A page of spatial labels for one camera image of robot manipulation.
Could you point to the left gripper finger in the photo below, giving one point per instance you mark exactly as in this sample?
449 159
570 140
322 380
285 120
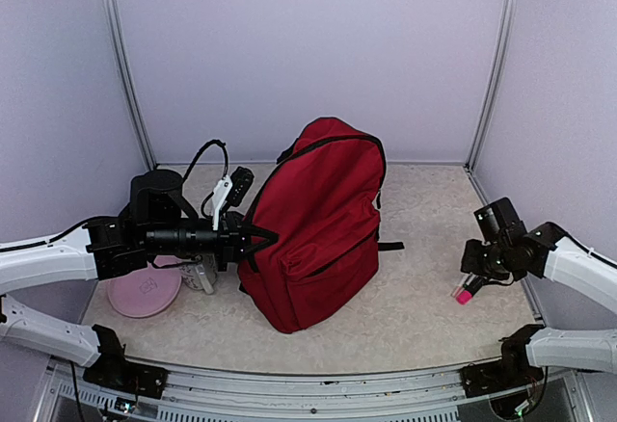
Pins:
256 235
248 253

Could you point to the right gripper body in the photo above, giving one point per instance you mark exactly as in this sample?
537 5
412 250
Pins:
494 265

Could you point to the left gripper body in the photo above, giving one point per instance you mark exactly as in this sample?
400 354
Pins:
227 238

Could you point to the pink highlighter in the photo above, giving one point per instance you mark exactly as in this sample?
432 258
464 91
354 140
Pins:
467 288

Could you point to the red backpack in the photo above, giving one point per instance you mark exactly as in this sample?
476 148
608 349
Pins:
323 199

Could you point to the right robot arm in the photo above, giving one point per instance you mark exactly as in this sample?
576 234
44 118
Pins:
506 254

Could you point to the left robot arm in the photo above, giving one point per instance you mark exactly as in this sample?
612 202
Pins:
158 220

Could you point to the white patterned mug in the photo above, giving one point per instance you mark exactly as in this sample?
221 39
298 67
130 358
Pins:
200 274

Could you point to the pink plate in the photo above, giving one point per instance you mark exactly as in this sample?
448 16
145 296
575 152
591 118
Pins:
145 292

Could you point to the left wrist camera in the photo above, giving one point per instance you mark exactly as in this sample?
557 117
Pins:
228 192

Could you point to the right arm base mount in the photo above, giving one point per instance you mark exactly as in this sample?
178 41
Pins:
493 377

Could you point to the front aluminium rail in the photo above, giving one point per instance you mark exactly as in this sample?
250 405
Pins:
200 394

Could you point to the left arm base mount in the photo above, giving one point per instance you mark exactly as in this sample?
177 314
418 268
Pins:
128 377

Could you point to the left aluminium frame post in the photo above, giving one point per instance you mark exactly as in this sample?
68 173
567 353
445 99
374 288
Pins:
112 12

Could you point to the aluminium frame post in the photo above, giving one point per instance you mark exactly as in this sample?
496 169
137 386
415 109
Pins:
498 63
112 12

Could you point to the right aluminium frame post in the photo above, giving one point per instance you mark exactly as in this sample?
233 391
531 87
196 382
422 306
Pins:
498 63

